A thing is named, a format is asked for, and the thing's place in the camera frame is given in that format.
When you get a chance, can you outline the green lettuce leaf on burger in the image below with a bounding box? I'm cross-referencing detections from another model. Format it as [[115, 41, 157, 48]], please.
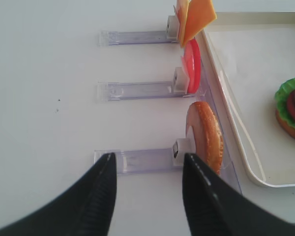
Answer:
[[274, 78, 295, 128]]

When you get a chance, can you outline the white plastic tray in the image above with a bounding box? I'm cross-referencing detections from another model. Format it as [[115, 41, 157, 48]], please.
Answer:
[[200, 12, 295, 188]]

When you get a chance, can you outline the white slider block near cheese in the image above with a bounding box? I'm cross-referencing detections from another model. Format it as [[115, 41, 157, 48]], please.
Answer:
[[166, 15, 180, 40]]

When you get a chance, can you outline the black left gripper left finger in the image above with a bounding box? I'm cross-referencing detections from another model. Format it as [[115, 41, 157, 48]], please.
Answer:
[[0, 153, 117, 236]]

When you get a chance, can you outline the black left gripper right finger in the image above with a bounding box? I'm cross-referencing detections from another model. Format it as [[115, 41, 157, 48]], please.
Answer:
[[183, 153, 295, 236]]

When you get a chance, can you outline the leaning orange cheese slice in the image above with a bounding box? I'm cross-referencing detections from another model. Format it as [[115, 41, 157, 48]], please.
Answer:
[[181, 0, 217, 47]]

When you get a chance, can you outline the upright yellow cheese slice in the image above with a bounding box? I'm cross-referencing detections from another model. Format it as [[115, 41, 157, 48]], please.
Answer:
[[174, 0, 190, 47]]

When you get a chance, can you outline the white slider block near bun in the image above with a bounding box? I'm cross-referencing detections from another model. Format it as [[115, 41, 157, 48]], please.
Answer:
[[172, 138, 191, 166]]

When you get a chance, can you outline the white slider block near tomato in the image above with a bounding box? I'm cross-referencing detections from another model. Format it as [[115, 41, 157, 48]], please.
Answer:
[[172, 67, 189, 94]]

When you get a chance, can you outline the sesame bun left rack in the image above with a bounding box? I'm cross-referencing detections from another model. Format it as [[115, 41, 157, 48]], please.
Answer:
[[185, 101, 224, 175]]

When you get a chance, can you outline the bottom burger bun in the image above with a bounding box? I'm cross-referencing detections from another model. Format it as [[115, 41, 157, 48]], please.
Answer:
[[275, 110, 295, 139]]

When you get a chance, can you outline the clear acrylic left rack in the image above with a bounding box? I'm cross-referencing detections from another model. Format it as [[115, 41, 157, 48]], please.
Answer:
[[93, 29, 243, 195]]

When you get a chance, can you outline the red tomato slice on burger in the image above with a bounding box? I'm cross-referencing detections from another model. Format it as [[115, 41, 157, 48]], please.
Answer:
[[287, 92, 295, 121]]

